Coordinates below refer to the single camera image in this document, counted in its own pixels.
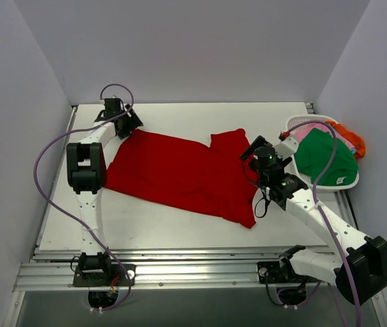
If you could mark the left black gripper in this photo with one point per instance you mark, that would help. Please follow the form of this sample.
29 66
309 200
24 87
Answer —
129 122

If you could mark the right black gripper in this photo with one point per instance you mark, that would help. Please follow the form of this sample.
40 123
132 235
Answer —
252 149

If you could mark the red t-shirt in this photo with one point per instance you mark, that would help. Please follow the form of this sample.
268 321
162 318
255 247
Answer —
185 174

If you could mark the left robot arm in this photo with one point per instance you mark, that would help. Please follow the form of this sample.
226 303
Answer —
87 176

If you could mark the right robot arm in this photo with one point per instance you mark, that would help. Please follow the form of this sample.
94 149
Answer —
357 263

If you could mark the pink t-shirt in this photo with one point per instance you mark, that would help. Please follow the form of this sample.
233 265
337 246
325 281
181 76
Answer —
303 131

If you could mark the green t-shirt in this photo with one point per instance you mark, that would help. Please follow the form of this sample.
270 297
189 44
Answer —
315 151

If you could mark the light blue t-shirt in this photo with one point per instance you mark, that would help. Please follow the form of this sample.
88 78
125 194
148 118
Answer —
349 145

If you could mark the orange t-shirt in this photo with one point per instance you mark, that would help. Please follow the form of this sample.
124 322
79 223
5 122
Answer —
355 139

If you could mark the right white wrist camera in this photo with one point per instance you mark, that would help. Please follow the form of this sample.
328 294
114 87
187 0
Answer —
287 146

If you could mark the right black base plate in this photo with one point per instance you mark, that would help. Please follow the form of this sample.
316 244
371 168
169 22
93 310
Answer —
270 272

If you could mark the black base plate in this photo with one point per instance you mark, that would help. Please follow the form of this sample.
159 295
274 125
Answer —
99 278
270 272

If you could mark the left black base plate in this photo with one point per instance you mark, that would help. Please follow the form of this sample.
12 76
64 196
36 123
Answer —
99 278

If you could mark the aluminium rail frame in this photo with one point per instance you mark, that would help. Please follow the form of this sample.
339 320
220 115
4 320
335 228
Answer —
169 247

